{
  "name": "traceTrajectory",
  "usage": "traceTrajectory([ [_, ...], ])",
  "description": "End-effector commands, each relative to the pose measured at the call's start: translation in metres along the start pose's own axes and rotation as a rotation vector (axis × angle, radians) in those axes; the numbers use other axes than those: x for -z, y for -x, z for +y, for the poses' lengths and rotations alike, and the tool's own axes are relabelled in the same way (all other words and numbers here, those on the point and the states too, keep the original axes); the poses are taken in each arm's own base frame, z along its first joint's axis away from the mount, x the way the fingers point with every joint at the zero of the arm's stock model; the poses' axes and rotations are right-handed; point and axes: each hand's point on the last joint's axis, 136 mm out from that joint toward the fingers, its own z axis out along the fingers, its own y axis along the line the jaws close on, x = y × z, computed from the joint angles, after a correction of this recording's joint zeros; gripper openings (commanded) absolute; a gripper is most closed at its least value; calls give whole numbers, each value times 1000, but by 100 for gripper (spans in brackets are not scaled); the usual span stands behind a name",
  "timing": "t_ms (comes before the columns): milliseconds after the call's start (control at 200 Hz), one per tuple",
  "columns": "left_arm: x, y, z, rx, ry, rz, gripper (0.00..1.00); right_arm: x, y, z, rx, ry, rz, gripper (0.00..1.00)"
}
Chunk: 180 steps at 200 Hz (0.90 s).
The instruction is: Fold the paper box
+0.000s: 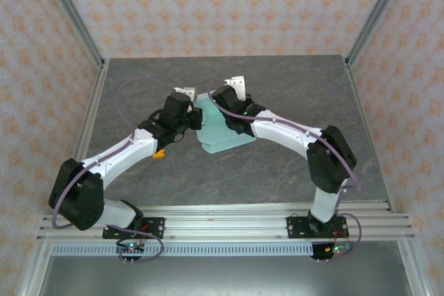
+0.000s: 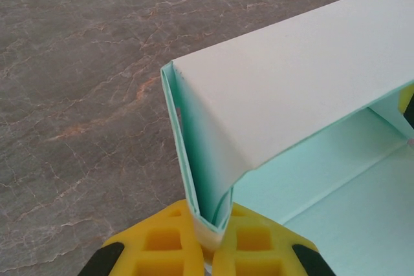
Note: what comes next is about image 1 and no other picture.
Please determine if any light teal cloth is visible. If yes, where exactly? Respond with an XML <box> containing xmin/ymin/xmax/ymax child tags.
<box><xmin>193</xmin><ymin>93</ymin><xmax>258</xmax><ymax>155</ymax></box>

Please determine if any grey metal panel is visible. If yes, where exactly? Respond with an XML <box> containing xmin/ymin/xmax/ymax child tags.
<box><xmin>37</xmin><ymin>256</ymin><xmax>413</xmax><ymax>296</ymax></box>

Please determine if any aluminium table side rail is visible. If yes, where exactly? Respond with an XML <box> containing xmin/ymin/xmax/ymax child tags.
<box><xmin>55</xmin><ymin>58</ymin><xmax>111</xmax><ymax>214</ymax></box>
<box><xmin>344</xmin><ymin>55</ymin><xmax>395</xmax><ymax>213</ymax></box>

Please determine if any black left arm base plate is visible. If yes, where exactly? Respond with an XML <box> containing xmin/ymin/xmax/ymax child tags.
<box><xmin>101</xmin><ymin>216</ymin><xmax>166</xmax><ymax>241</ymax></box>

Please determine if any wide aluminium mounting rail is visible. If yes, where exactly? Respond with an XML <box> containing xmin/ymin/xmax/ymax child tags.
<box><xmin>36</xmin><ymin>204</ymin><xmax>416</xmax><ymax>243</ymax></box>

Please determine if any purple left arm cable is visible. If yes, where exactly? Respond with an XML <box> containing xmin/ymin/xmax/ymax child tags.
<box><xmin>51</xmin><ymin>76</ymin><xmax>181</xmax><ymax>264</ymax></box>

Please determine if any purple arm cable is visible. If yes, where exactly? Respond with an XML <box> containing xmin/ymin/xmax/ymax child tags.
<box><xmin>51</xmin><ymin>76</ymin><xmax>181</xmax><ymax>264</ymax></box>
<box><xmin>207</xmin><ymin>80</ymin><xmax>364</xmax><ymax>262</ymax></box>

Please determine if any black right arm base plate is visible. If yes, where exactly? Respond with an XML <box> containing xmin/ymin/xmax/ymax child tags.
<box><xmin>286</xmin><ymin>216</ymin><xmax>348</xmax><ymax>241</ymax></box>

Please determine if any slotted grey cable duct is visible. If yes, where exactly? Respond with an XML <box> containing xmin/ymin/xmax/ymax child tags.
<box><xmin>51</xmin><ymin>243</ymin><xmax>315</xmax><ymax>258</ymax></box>

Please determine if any aluminium frame post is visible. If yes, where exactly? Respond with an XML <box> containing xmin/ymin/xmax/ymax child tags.
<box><xmin>345</xmin><ymin>0</ymin><xmax>414</xmax><ymax>67</ymax></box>
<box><xmin>36</xmin><ymin>0</ymin><xmax>106</xmax><ymax>68</ymax></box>

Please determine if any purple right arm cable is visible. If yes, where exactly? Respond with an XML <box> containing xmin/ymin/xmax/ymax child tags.
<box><xmin>207</xmin><ymin>80</ymin><xmax>364</xmax><ymax>262</ymax></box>

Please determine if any short aluminium frame strut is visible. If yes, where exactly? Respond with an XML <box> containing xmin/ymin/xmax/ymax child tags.
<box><xmin>19</xmin><ymin>240</ymin><xmax>53</xmax><ymax>296</ymax></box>
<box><xmin>397</xmin><ymin>240</ymin><xmax>434</xmax><ymax>296</ymax></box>

